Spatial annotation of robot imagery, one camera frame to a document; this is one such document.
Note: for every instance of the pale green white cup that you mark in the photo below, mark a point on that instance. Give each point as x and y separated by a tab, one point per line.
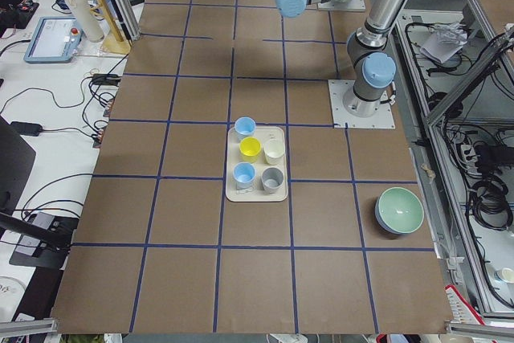
274	151

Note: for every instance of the beige water bottle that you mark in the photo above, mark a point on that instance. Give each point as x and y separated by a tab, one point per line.
81	10

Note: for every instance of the wooden mug tree stand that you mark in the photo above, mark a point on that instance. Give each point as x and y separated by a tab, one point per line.
114	42

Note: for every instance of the green blue bowl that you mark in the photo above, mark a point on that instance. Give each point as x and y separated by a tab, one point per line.
399	211

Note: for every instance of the grey plastic cup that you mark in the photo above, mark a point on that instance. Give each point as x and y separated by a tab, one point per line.
272	179

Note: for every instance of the blue teach pendant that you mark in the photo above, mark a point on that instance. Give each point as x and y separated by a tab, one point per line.
55	40

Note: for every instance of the light blue cup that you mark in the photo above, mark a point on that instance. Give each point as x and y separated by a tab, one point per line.
244	127
244	175

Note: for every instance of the yellow plastic cup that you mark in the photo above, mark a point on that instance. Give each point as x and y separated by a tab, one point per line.
250	148

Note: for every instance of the black power adapter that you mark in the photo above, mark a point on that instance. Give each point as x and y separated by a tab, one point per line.
27	128

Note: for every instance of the light blue cup far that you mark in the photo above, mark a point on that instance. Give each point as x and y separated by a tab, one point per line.
244	127

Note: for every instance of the cream plastic tray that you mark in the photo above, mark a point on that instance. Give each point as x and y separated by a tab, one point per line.
256	193

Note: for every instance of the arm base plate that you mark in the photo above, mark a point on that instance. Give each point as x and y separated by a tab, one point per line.
350	112
343	5

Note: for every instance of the light blue cup near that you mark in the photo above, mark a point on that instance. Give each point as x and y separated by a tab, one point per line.
244	175

